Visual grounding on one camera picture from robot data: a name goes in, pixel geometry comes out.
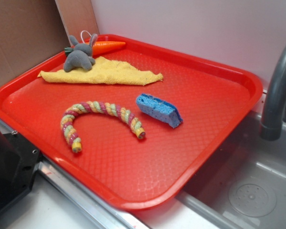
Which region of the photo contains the gray plastic sink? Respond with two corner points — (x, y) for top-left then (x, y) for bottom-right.
(135, 97), (286, 229)

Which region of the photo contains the brown cardboard panel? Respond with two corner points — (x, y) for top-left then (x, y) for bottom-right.
(0, 0), (99, 87)

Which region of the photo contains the multicolour twisted rope toy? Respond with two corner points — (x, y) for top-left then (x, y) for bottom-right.
(60, 101), (146, 153)

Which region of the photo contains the gray faucet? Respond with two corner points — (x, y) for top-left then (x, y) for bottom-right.
(259, 46), (286, 141)

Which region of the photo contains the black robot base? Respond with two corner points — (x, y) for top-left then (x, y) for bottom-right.
(0, 131), (41, 215)

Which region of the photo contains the gray plush bunny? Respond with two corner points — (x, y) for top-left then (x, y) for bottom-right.
(63, 33), (98, 73)

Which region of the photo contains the red plastic tray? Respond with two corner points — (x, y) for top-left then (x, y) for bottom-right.
(0, 34), (263, 211)

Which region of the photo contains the yellow cloth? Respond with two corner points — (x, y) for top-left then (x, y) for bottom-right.
(38, 57), (163, 86)

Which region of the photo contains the orange toy carrot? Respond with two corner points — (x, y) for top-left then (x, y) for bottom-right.
(64, 41), (126, 56)

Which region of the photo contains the blue sponge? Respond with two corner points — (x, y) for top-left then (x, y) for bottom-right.
(136, 94), (183, 128)

